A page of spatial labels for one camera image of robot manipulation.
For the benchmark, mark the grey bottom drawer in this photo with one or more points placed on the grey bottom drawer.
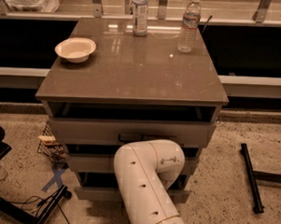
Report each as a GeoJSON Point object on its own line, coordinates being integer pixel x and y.
{"type": "Point", "coordinates": [104, 187]}

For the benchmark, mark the grey drawer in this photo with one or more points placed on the grey drawer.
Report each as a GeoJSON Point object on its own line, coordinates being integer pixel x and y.
{"type": "Point", "coordinates": [103, 163]}
{"type": "Point", "coordinates": [115, 133]}
{"type": "Point", "coordinates": [104, 187]}

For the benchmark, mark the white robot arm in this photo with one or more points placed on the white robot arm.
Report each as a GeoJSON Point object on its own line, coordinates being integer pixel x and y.
{"type": "Point", "coordinates": [144, 172]}

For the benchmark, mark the grey drawer cabinet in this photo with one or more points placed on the grey drawer cabinet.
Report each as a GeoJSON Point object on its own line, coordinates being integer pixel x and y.
{"type": "Point", "coordinates": [135, 79]}

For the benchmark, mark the grey top drawer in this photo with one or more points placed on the grey top drawer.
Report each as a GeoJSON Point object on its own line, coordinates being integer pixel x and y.
{"type": "Point", "coordinates": [115, 133]}

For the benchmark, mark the grey middle drawer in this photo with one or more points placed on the grey middle drawer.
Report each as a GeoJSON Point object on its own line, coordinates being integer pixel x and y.
{"type": "Point", "coordinates": [103, 163]}

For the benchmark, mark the white paper bowl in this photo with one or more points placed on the white paper bowl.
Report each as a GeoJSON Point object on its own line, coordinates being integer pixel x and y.
{"type": "Point", "coordinates": [76, 50]}

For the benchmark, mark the snack packet in basket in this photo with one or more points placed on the snack packet in basket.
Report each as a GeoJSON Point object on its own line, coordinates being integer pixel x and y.
{"type": "Point", "coordinates": [50, 144]}

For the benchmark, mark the blue tape cross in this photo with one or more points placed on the blue tape cross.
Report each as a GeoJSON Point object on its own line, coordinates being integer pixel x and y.
{"type": "Point", "coordinates": [56, 178]}

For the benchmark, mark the clear water bottle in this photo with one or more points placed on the clear water bottle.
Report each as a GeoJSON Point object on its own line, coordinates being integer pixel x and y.
{"type": "Point", "coordinates": [190, 23]}

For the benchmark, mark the labelled drink bottle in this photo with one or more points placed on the labelled drink bottle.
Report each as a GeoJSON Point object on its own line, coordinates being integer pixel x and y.
{"type": "Point", "coordinates": [140, 17]}

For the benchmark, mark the black stand base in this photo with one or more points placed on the black stand base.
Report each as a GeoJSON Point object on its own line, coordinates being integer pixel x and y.
{"type": "Point", "coordinates": [14, 207]}

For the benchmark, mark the black metal bar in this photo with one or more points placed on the black metal bar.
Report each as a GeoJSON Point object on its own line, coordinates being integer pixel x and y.
{"type": "Point", "coordinates": [257, 208]}

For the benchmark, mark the white plastic bag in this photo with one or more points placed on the white plastic bag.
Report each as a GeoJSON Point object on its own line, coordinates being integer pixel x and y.
{"type": "Point", "coordinates": [48, 6]}

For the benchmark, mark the black wire basket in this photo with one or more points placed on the black wire basket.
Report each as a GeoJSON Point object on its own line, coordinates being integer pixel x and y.
{"type": "Point", "coordinates": [52, 157]}

